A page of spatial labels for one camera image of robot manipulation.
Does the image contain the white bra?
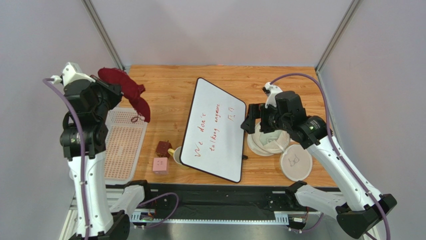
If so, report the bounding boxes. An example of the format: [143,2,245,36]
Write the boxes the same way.
[259,131,282,152]

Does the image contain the dark red bra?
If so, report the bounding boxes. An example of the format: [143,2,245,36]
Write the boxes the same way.
[97,67,151,123]

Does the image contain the white mesh laundry bag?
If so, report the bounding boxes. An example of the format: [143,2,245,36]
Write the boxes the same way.
[246,123,313,182]

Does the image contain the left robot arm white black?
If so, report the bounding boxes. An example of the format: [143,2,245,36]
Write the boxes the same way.
[60,74,148,240]

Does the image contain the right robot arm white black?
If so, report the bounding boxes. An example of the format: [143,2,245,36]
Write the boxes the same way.
[241,90,398,239]

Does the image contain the white plastic basket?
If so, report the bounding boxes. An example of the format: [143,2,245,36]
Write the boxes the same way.
[104,107,148,186]

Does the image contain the whiteboard with red writing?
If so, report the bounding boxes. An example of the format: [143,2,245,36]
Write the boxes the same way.
[179,77,246,183]

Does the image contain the dark red power adapter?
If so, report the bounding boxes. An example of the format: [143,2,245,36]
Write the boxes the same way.
[155,141,173,158]

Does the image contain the pink eraser block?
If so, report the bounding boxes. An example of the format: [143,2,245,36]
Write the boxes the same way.
[152,157,169,175]

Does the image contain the yellow white cup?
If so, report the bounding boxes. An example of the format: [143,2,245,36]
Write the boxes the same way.
[167,146,189,169]

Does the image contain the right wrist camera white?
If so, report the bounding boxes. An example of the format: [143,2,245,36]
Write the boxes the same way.
[262,82,283,109]

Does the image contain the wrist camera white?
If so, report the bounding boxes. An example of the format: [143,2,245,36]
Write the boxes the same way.
[50,62,95,87]
[262,82,283,109]

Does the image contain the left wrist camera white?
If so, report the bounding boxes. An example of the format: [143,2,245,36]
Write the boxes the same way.
[50,62,95,87]

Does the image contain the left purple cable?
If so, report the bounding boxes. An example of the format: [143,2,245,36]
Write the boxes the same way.
[42,77,180,240]

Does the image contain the purple cable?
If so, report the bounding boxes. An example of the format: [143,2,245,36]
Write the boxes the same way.
[269,73,392,240]
[42,77,180,240]

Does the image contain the aluminium frame rail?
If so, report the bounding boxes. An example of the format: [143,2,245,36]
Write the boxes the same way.
[58,186,380,240]

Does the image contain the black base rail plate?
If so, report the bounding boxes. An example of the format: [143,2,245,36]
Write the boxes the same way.
[143,183,306,221]

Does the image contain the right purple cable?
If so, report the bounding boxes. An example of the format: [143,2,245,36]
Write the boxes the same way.
[269,73,392,240]

